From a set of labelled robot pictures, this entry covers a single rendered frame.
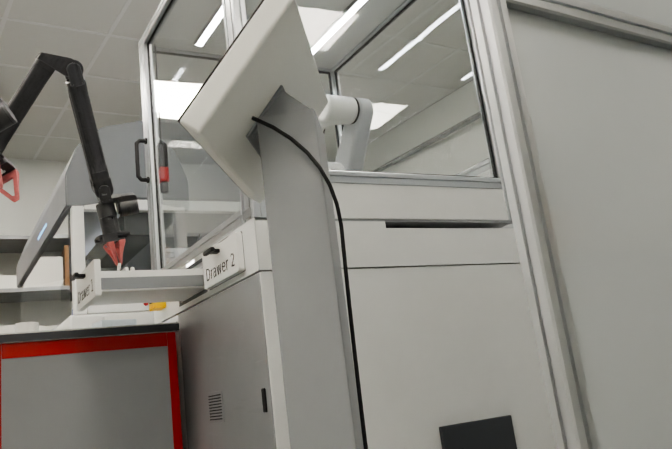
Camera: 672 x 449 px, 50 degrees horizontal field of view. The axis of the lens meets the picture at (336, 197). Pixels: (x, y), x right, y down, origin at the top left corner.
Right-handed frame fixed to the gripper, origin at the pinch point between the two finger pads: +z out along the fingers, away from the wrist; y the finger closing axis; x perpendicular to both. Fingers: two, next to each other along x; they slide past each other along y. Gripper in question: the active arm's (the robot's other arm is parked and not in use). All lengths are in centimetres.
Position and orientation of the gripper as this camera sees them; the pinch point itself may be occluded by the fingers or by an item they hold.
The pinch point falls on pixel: (118, 262)
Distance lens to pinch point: 240.6
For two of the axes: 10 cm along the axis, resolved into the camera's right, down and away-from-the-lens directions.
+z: 2.7, 9.5, -1.5
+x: -5.0, 2.7, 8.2
